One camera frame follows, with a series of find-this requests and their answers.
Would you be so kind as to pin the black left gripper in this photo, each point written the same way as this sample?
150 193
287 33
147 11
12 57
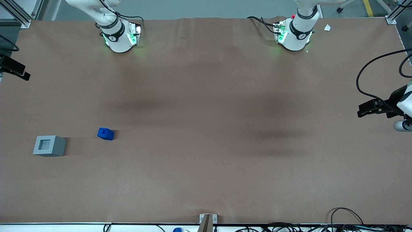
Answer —
394 99

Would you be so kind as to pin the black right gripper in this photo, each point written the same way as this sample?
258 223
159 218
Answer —
7 64

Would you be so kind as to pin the blue plastic part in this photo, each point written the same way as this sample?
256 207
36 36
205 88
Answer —
105 134

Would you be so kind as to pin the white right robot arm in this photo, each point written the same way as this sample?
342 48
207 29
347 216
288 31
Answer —
119 38

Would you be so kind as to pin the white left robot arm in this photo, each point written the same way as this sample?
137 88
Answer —
297 35

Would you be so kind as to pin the gray square base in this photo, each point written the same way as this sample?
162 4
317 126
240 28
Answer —
56 146

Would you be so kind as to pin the white paper scrap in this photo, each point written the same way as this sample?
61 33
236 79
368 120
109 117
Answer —
327 27

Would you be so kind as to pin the brown paper table cover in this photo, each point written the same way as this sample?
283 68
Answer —
206 129

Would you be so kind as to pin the blue round cap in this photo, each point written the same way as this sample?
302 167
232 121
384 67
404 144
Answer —
177 230

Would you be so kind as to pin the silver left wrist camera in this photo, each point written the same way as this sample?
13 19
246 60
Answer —
400 126

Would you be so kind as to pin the aluminium frame post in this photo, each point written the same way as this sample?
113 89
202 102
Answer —
19 14
394 16

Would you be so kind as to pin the aluminium frame strut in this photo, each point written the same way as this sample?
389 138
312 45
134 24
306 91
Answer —
38 8

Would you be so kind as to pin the silver metal bracket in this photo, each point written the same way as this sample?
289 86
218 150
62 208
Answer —
202 217

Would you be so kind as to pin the brown stand post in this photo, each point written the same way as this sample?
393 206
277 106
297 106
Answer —
206 225

